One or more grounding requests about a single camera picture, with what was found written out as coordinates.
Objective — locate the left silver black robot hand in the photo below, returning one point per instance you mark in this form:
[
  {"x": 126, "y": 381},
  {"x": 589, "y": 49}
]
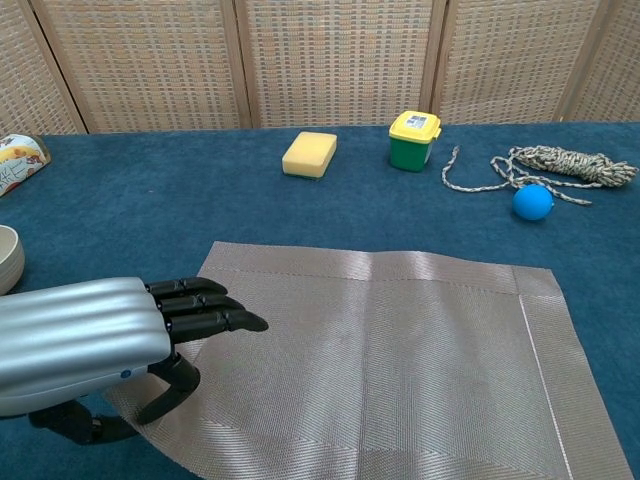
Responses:
[{"x": 75, "y": 340}]

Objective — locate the cream bowl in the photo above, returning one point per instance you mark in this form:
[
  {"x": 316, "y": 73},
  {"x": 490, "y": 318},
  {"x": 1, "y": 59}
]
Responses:
[{"x": 10, "y": 260}]

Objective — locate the brown woven placemat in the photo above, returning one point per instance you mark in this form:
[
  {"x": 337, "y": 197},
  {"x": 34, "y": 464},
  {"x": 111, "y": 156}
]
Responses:
[{"x": 400, "y": 375}]

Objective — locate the blue carpet table cover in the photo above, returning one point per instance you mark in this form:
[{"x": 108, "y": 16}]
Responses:
[{"x": 150, "y": 200}]

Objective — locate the tea bottle with label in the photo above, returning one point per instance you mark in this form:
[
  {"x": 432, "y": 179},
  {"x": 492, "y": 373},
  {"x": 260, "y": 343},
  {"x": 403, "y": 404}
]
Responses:
[{"x": 20, "y": 160}]

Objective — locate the woven bamboo screen panel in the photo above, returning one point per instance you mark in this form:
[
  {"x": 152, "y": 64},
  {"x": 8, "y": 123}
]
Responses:
[
  {"x": 150, "y": 65},
  {"x": 510, "y": 60},
  {"x": 615, "y": 75},
  {"x": 25, "y": 75},
  {"x": 340, "y": 60}
]

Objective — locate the yellow sponge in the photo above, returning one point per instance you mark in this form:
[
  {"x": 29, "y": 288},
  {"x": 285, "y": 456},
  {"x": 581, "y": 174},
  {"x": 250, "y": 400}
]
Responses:
[{"x": 310, "y": 152}]

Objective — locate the green container yellow lid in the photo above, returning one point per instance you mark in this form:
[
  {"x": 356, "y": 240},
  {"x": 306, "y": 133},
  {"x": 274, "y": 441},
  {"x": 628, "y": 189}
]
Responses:
[{"x": 410, "y": 150}]

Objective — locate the blue ball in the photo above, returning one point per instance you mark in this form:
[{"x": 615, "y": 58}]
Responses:
[{"x": 532, "y": 202}]

